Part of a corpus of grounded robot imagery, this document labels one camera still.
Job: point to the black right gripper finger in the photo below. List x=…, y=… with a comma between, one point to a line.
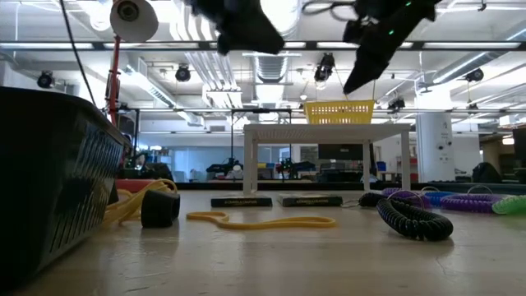
x=365, y=67

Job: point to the black aluminium table frame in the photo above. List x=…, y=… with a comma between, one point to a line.
x=213, y=186

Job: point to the red desk lamp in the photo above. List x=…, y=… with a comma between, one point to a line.
x=115, y=82

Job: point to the yellow plastic basket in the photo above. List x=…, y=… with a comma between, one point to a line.
x=339, y=113

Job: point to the black ceiling spotlight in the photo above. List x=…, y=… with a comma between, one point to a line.
x=183, y=73
x=474, y=75
x=396, y=103
x=324, y=66
x=45, y=79

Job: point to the black plastic basket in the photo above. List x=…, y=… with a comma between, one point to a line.
x=53, y=172

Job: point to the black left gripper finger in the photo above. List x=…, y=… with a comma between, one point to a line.
x=246, y=33

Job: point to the yellow rubber band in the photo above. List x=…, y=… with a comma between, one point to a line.
x=164, y=183
x=119, y=214
x=263, y=225

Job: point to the black bag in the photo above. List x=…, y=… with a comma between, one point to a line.
x=487, y=173

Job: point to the black background monitor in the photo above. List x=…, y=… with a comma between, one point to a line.
x=341, y=152

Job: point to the white perforated riser shelf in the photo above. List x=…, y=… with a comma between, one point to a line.
x=324, y=133

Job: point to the blue bin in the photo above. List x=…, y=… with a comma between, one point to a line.
x=381, y=166

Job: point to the white round column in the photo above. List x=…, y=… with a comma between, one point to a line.
x=435, y=148

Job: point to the black ceiling light rail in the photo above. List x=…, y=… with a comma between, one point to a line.
x=164, y=45

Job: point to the silver ventilation duct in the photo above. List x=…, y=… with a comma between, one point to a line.
x=271, y=67

